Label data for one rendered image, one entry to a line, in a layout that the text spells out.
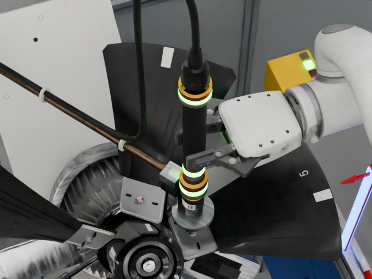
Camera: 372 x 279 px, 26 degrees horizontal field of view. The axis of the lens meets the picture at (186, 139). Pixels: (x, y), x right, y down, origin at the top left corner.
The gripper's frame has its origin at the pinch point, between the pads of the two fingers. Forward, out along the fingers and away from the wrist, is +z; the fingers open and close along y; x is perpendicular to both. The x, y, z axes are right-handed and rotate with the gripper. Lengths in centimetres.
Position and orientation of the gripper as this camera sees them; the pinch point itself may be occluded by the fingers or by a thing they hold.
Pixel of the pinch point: (194, 147)
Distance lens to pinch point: 115.9
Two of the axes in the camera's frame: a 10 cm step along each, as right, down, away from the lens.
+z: -9.4, 2.9, -1.9
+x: 0.1, -5.3, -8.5
